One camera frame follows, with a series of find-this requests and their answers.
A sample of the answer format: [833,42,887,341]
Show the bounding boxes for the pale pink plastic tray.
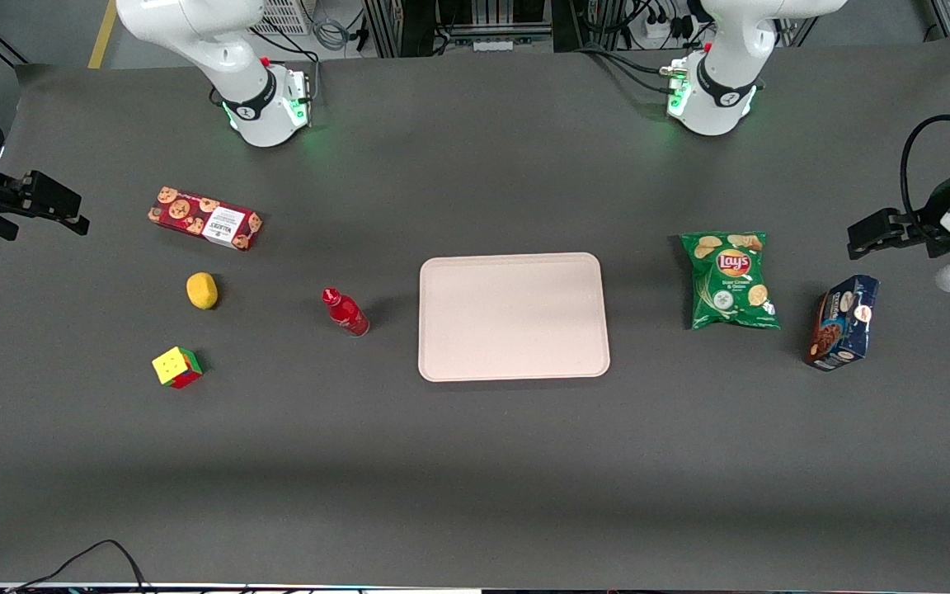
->
[417,252,611,383]

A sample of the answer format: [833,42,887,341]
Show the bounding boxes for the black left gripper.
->
[847,206,950,261]

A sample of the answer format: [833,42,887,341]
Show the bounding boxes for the black aluminium frame rack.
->
[362,0,633,59]

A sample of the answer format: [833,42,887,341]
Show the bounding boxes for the white power strip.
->
[638,15,700,44]

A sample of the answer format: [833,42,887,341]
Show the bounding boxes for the yellow lemon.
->
[186,271,219,311]

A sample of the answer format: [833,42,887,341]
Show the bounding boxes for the white vented box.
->
[251,0,316,36]

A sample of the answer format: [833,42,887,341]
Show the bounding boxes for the grey coiled cable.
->
[313,15,354,52]

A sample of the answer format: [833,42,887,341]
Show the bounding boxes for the dark blue cookie box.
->
[803,274,881,372]

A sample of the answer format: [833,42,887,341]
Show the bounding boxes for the red cookie box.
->
[147,186,264,252]

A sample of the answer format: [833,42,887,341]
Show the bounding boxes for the green Lay's chips bag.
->
[680,231,782,332]

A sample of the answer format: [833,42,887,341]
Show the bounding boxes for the black cable on table edge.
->
[5,540,156,594]

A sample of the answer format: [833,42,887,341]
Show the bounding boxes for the colourful rubik's cube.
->
[151,346,205,390]

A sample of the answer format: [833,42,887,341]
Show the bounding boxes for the black cables at arm base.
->
[576,43,694,97]

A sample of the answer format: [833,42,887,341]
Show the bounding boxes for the red coke bottle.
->
[322,287,370,337]

